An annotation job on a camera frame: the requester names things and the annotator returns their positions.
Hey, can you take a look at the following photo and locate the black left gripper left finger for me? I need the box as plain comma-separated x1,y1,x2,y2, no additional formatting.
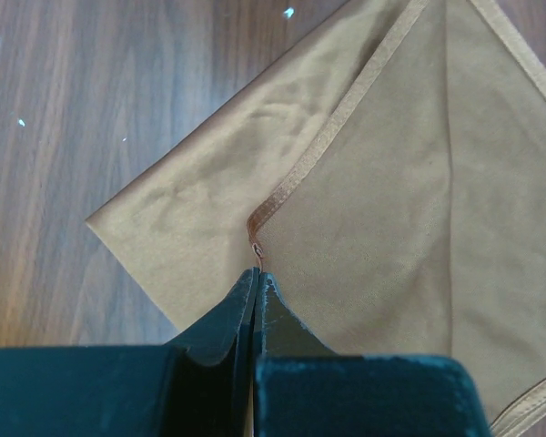
0,268,259,436

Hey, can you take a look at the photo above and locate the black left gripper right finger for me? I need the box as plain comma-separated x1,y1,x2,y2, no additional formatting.
253,273,491,436

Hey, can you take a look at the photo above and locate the brown cloth napkin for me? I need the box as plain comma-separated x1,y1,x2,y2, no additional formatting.
87,1,546,436

